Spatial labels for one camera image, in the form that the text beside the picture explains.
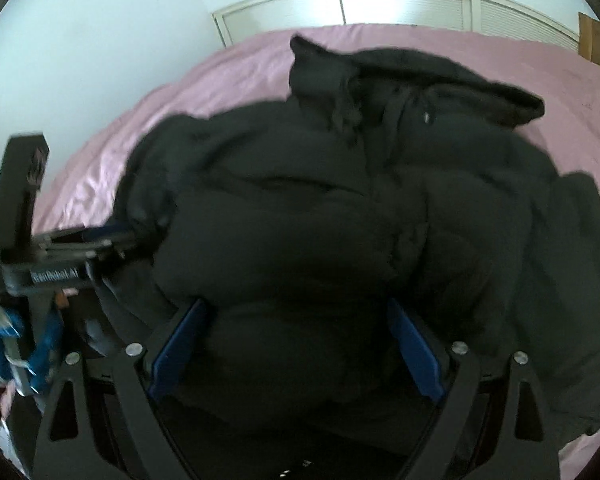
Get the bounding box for black puffer coat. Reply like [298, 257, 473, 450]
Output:
[98, 36, 600, 479]

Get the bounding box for white louvered closet doors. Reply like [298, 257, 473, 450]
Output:
[212, 0, 579, 52]

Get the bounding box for wooden headboard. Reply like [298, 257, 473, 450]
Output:
[579, 13, 600, 66]

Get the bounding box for pink bed sheet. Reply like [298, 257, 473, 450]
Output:
[34, 24, 600, 479]

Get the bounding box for blue gloved hand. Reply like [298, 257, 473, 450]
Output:
[0, 304, 62, 396]

